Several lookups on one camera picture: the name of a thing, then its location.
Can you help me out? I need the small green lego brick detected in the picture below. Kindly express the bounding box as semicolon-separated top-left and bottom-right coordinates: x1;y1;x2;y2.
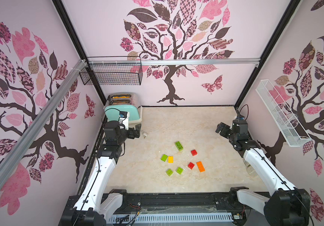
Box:
161;154;168;162

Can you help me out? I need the long green lego brick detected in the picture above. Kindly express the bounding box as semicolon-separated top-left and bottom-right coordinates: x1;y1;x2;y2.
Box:
175;141;184;151

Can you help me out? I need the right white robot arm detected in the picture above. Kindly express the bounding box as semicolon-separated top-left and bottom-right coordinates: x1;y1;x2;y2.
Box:
216;118;311;226

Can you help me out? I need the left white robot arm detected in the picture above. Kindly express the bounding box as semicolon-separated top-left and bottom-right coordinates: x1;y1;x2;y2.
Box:
59;121;141;226

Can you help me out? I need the orange lego brick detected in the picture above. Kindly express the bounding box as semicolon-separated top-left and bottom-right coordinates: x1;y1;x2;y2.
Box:
196;161;205;172

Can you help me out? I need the red lego brick lower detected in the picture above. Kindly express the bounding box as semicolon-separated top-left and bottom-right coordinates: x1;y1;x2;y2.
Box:
188;162;195;170

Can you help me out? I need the green lego brick lower left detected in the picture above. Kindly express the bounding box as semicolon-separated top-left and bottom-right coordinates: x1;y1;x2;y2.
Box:
166;169;173;177

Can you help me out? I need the green lego brick lower right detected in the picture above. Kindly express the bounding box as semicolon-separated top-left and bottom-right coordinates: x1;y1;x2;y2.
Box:
176;167;184;175

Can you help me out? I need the mint green toaster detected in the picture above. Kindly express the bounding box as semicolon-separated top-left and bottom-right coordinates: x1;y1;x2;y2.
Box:
104;92;143;124

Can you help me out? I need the clear plastic cup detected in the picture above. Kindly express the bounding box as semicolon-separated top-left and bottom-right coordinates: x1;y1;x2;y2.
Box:
243;159;258;178

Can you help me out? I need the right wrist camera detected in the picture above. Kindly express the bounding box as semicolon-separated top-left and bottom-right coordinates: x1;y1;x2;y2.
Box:
236;115;246;121

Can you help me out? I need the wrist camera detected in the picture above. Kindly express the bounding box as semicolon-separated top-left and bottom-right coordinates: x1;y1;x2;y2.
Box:
118;111;130;130
236;115;246;121

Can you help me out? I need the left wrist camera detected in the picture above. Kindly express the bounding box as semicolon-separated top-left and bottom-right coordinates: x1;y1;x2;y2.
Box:
118;111;130;130

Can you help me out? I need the white wire basket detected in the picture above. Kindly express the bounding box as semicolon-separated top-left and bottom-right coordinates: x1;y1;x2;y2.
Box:
256;80;312;147

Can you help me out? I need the black wire basket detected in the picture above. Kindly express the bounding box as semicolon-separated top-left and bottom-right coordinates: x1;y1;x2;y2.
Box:
79;56;143;86

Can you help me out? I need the aluminium rail back wall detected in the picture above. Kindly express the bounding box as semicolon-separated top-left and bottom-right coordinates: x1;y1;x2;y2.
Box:
89;58;260;66

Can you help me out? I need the aluminium rail wall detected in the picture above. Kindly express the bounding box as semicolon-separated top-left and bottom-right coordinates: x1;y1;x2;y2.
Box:
0;59;87;190
89;58;260;66

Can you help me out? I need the white slotted cable duct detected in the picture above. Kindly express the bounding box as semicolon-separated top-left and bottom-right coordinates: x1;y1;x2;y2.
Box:
106;212;234;225

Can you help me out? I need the aluminium rail left wall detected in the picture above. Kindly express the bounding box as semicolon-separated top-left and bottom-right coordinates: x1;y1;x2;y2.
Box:
0;59;87;190

